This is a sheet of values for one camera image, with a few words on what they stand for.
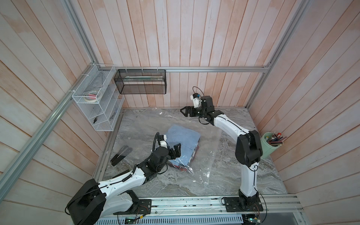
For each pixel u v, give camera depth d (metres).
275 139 0.81
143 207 0.73
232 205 0.73
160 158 0.60
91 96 0.73
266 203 0.76
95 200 0.40
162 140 0.69
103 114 0.77
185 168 0.80
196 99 0.84
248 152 0.54
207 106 0.74
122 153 0.92
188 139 0.95
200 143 0.96
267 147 0.82
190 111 0.83
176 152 0.73
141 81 1.06
